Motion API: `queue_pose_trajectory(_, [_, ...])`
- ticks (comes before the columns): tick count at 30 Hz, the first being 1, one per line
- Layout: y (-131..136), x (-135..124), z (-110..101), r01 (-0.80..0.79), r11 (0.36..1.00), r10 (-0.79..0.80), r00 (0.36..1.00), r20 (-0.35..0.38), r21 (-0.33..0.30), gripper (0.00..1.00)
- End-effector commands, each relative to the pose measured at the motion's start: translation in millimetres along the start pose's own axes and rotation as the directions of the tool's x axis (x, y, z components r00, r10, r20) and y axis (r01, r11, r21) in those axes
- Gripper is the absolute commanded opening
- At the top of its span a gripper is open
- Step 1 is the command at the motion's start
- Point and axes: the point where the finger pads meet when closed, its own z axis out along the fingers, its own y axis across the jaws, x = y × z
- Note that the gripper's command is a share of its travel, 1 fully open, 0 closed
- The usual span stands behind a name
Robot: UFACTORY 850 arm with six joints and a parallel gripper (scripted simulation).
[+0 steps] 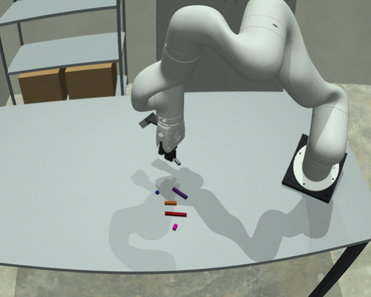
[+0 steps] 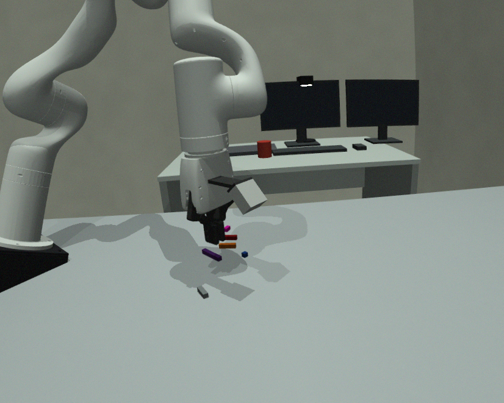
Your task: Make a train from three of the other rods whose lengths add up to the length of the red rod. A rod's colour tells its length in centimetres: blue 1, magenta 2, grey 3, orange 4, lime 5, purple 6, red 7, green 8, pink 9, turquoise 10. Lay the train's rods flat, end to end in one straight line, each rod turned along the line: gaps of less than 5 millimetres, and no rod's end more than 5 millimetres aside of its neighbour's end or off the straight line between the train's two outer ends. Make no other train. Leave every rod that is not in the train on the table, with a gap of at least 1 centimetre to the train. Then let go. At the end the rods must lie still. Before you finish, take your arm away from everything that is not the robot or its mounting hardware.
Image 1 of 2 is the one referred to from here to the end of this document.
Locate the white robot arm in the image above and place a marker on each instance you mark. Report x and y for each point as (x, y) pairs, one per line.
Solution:
(258, 53)

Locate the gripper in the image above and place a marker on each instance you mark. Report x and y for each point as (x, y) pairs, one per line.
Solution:
(168, 137)

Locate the purple rod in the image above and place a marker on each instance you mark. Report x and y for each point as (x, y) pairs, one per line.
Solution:
(179, 193)

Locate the red rod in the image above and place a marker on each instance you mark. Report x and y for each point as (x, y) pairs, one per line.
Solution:
(175, 214)

